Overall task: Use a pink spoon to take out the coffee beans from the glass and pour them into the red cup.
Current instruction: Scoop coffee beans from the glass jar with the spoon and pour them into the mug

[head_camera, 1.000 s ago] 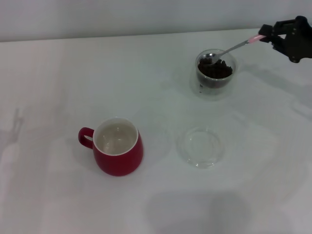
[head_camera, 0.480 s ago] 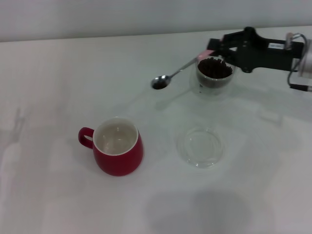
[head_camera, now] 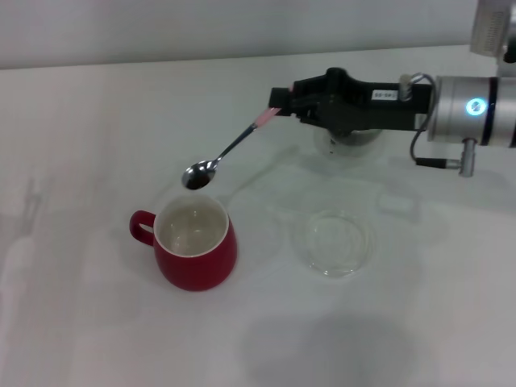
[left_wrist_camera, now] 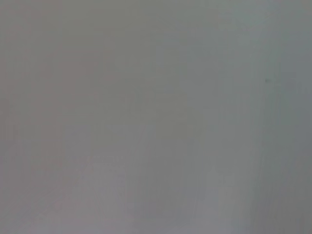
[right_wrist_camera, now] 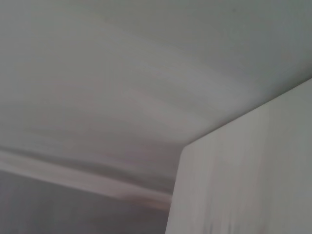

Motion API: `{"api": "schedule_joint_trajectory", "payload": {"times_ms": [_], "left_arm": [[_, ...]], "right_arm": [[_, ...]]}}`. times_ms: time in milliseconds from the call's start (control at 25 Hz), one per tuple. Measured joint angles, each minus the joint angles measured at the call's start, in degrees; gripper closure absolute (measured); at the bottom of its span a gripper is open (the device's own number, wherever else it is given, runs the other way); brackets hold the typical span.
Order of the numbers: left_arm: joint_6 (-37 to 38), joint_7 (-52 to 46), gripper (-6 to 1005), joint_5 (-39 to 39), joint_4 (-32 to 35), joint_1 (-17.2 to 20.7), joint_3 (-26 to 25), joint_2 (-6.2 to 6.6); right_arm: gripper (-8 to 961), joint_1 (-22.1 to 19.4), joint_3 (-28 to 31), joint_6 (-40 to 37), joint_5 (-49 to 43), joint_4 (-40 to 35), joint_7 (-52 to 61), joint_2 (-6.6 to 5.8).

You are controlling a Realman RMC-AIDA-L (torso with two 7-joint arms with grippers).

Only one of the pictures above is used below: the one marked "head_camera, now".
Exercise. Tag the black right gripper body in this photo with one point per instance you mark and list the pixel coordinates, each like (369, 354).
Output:
(363, 109)

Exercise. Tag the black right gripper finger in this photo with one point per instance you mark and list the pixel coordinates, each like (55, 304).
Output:
(280, 98)
(306, 113)

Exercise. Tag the clear glass saucer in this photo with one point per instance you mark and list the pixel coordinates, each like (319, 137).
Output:
(334, 242)

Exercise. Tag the red ceramic mug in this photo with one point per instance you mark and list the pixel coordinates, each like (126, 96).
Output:
(201, 270)

